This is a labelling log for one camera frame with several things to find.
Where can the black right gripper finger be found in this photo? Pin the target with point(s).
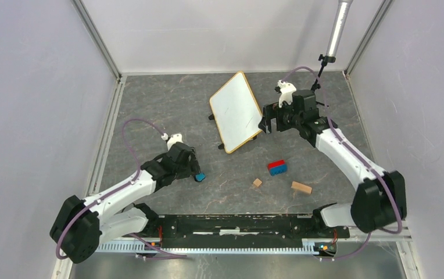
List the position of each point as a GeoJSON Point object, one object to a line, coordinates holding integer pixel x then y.
{"type": "Point", "coordinates": [266, 125]}
{"type": "Point", "coordinates": [270, 112]}

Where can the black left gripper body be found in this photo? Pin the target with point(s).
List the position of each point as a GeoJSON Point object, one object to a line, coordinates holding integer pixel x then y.
{"type": "Point", "coordinates": [189, 168]}

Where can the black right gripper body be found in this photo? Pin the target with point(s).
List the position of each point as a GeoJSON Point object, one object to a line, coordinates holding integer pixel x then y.
{"type": "Point", "coordinates": [288, 118]}

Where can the blue whiteboard eraser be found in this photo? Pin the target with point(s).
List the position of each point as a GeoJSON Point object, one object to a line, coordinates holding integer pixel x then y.
{"type": "Point", "coordinates": [199, 177]}

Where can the small wood-framed whiteboard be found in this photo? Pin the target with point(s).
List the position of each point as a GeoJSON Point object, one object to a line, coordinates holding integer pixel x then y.
{"type": "Point", "coordinates": [236, 111]}

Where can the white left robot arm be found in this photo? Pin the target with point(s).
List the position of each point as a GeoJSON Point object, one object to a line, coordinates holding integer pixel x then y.
{"type": "Point", "coordinates": [83, 224]}

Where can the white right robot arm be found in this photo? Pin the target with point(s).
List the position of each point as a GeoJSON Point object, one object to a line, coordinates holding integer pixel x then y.
{"type": "Point", "coordinates": [380, 196]}

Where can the red and blue toy brick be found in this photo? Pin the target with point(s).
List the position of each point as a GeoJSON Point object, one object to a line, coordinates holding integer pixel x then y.
{"type": "Point", "coordinates": [277, 167]}

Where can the small wooden cube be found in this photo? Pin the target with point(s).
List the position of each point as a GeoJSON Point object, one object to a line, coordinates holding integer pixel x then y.
{"type": "Point", "coordinates": [257, 183]}

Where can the long wooden block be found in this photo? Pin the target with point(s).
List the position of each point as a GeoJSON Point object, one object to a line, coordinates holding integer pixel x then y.
{"type": "Point", "coordinates": [301, 187]}

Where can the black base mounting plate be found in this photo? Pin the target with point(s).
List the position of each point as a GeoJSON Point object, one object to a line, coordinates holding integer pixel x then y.
{"type": "Point", "coordinates": [238, 230]}

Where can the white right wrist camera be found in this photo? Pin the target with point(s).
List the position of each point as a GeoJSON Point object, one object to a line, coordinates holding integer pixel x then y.
{"type": "Point", "coordinates": [286, 90]}

